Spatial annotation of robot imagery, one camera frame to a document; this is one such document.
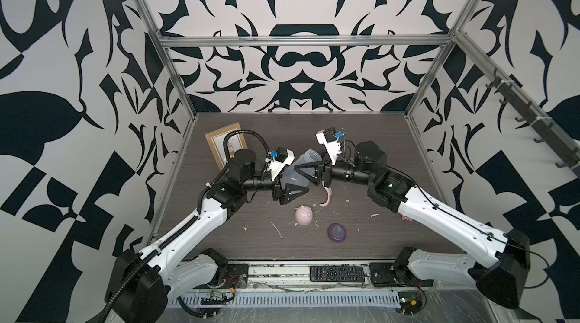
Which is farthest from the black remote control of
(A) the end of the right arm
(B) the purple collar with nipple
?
(A) the end of the right arm

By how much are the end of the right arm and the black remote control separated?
36 centimetres

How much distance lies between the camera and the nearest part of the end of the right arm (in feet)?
1.89

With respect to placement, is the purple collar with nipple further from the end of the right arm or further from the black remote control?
the end of the right arm

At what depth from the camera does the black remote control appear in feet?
2.44

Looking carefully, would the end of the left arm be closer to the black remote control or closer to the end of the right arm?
Answer: the end of the right arm

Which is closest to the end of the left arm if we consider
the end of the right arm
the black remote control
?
the end of the right arm

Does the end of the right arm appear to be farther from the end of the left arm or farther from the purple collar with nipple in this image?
the purple collar with nipple
